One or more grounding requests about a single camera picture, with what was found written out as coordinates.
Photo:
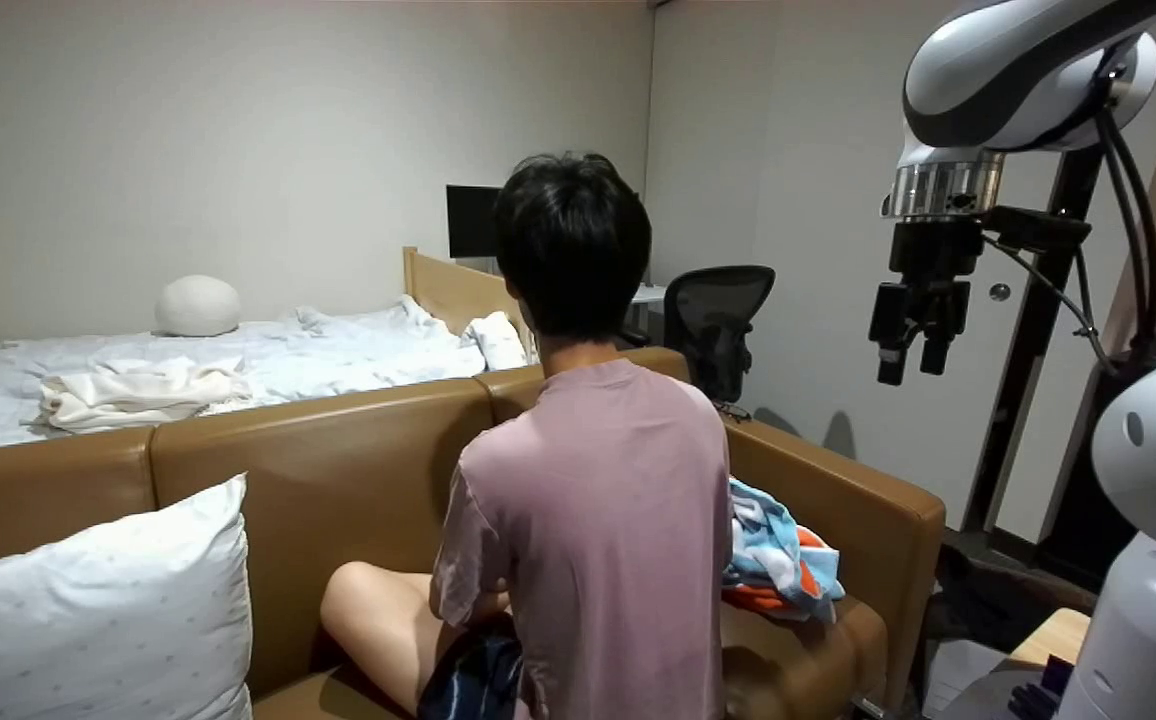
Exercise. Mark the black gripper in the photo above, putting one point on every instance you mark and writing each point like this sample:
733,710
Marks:
939,250

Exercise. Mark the orange white striped towel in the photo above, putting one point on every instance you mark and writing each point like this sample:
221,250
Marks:
776,553

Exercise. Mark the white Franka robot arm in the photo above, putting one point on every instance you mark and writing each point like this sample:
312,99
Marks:
1000,65

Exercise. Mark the man in pink shirt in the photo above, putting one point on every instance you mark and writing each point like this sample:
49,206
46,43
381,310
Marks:
602,535

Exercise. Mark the round door knob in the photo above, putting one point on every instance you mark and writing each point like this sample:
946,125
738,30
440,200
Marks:
1000,291

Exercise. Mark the black slanted pole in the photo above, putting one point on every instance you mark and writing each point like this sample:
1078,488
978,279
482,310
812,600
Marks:
1021,386

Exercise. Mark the black office chair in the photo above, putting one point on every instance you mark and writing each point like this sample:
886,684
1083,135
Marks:
716,312

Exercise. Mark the white desk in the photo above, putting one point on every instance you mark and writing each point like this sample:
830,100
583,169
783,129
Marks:
648,295

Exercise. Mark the light wooden table corner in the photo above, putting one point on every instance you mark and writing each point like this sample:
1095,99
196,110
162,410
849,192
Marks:
1052,639

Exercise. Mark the dark purple item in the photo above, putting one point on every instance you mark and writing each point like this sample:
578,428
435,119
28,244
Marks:
1042,692

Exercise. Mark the small white bed pillow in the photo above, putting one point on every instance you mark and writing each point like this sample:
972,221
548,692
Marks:
499,342

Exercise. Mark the black computer monitor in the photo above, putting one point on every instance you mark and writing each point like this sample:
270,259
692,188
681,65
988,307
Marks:
474,221

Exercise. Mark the bed with white sheets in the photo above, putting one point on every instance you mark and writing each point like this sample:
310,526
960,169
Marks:
310,355

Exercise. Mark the white round lamp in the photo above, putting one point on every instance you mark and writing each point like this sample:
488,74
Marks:
196,307

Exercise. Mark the crumpled white cloth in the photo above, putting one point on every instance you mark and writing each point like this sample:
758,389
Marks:
138,394

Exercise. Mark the large white pillow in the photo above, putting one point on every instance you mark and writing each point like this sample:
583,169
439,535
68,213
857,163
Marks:
99,614

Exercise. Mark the wooden bed frame panel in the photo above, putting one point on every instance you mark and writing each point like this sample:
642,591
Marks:
449,295

